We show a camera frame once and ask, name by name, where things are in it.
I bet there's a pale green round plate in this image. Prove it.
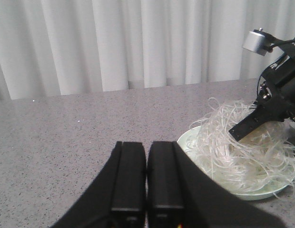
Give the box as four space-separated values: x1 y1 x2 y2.
177 126 295 201

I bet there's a silver cylindrical wrist camera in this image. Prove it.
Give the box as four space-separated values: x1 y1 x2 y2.
242 29 272 56

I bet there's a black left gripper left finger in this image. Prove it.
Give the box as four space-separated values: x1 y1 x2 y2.
53 142 146 228

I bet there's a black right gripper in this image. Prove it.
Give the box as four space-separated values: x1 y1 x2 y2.
228 44 295 141

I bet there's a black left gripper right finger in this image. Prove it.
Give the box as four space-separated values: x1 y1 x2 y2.
147 141 285 228

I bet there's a white pleated curtain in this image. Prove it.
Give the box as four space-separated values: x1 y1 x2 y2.
0 0 295 100

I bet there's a translucent white vermicelli bundle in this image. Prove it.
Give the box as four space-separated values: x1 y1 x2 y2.
185 98 295 194

